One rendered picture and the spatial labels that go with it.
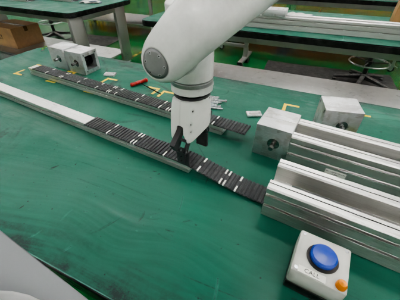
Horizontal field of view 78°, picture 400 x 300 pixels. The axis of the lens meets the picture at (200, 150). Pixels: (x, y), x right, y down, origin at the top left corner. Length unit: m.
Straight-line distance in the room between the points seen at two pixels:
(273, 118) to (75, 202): 0.52
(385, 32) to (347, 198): 1.59
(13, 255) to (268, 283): 0.37
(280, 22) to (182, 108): 1.59
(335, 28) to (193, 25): 1.72
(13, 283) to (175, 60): 0.33
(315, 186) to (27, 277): 0.50
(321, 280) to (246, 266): 0.12
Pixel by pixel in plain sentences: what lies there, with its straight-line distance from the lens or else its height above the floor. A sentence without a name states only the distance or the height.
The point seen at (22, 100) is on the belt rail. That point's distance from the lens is 1.10.
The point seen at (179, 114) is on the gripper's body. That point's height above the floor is 0.97.
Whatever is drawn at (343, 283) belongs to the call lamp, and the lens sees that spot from 0.45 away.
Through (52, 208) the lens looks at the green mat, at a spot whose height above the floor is 0.78.
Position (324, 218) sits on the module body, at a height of 0.84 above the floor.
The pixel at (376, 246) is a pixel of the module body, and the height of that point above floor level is 0.83.
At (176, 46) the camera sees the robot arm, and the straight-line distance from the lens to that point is 0.36.
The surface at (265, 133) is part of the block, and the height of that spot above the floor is 0.85.
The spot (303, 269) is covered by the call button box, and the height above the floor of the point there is 0.84.
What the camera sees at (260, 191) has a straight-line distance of 0.59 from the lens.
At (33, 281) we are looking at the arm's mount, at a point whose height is 0.92.
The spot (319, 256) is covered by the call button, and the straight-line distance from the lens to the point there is 0.45.
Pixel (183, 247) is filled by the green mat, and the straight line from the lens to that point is 0.51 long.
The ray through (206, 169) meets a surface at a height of 0.80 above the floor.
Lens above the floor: 1.22
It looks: 39 degrees down
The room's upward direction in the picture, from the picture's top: straight up
